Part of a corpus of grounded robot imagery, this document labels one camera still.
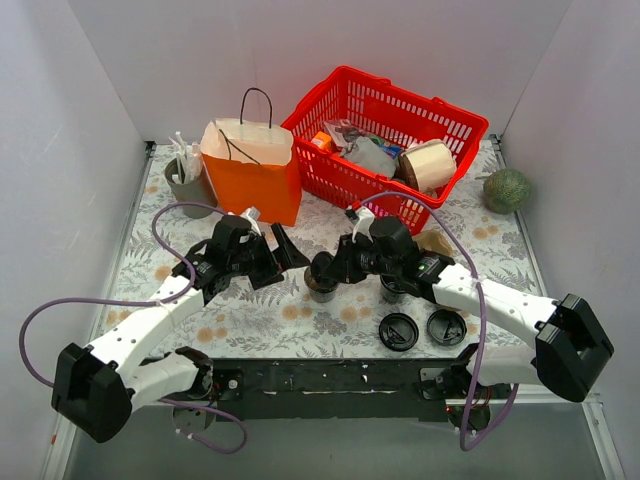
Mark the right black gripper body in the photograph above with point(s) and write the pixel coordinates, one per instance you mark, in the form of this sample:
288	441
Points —
342	259

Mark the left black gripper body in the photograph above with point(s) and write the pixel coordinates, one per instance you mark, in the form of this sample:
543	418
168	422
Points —
270	261

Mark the black paper coffee cup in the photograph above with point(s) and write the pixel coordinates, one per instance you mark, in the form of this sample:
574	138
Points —
391	291

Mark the black coffee lid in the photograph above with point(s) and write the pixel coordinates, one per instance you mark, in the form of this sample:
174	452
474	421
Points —
398	332
447	328
318	266

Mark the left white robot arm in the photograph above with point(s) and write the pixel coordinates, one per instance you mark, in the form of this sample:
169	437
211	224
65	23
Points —
97	387

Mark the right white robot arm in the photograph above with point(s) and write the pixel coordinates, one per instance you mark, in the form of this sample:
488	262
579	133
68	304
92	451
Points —
563	345

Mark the brown cardboard cup carrier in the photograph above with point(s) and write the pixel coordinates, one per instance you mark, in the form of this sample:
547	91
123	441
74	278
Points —
434	241

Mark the floral patterned table mat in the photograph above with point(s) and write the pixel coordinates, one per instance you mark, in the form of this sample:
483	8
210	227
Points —
282	321

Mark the grey cup with straws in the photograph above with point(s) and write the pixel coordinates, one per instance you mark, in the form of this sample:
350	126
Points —
187	178

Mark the orange paper gift bag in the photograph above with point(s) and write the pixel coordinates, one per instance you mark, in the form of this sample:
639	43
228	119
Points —
253	164

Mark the beige tape roll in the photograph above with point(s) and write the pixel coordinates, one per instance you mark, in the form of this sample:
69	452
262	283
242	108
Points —
427	166

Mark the grey crumpled bag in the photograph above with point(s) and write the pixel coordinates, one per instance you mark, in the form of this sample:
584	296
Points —
367	155

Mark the red plastic shopping basket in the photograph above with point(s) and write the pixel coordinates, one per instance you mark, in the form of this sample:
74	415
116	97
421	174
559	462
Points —
351	103

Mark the orange snack packet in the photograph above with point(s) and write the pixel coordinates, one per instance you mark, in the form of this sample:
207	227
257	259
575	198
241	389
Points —
323	141

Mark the green round melon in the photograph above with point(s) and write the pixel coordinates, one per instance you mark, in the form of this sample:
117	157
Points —
506	191

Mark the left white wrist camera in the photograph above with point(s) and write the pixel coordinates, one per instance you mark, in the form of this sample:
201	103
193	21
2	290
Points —
252	214

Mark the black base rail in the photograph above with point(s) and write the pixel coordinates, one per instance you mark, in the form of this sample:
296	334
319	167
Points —
321	388

